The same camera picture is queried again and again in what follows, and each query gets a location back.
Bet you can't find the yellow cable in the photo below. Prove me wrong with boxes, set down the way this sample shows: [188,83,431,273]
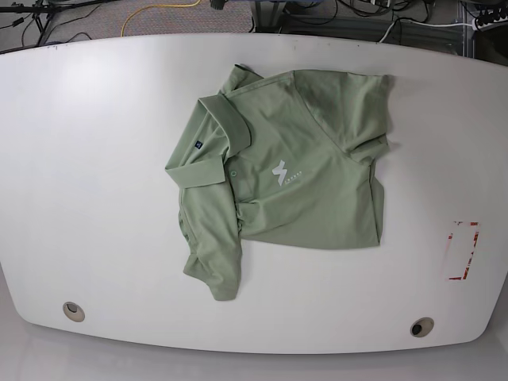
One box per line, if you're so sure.
[121,0,202,37]

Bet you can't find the table cable grommet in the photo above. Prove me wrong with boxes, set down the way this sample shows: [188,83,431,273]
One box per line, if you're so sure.
[63,302,85,322]
[410,317,434,338]

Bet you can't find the white power strip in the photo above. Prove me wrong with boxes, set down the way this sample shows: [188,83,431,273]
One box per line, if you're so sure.
[472,8,507,31]

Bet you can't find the black tripod legs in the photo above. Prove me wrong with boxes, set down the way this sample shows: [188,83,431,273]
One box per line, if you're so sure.
[1,1,113,55]

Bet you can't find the green polo shirt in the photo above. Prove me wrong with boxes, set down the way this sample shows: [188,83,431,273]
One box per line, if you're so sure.
[165,65,391,301]

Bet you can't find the left table cable grommet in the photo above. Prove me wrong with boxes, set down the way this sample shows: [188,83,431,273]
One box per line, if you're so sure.
[63,302,85,322]

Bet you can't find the right table cable grommet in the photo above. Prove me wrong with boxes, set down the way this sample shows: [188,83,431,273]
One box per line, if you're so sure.
[410,317,434,338]

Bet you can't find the red tape rectangle marker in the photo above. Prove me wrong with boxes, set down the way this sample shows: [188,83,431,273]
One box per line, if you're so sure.
[443,221,480,281]

